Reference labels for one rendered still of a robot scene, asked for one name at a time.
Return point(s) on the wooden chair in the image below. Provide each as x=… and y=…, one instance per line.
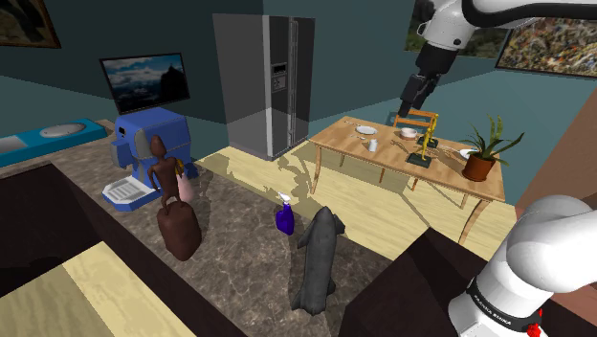
x=413, y=119

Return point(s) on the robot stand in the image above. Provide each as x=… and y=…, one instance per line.
x=410, y=289

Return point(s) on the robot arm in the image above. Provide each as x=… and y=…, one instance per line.
x=536, y=261

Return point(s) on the black framed landscape screen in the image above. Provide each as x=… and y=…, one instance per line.
x=144, y=81

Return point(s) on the speckled abstract wall picture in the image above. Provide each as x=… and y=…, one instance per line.
x=550, y=49

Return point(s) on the brown human figure statue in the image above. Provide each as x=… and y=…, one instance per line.
x=177, y=228

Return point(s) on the blue coffee machine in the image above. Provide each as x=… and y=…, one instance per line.
x=158, y=130

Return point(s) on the pink bottle with yellow cap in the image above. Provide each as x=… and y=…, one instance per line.
x=186, y=189

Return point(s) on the grey refrigerator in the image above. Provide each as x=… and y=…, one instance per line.
x=247, y=84

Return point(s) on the wooden dining table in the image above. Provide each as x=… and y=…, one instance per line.
x=347, y=142

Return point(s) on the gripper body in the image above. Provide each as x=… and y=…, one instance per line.
x=436, y=60

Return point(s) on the grey shark figure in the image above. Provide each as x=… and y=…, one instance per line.
x=319, y=261

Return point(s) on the blue spray bottle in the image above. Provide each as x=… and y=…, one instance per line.
x=285, y=220

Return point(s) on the green landscape wall picture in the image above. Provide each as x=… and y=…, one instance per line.
x=482, y=44

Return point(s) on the blue counter with sink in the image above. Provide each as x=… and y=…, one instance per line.
x=28, y=140

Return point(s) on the dark framed wall picture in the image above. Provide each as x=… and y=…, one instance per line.
x=23, y=21

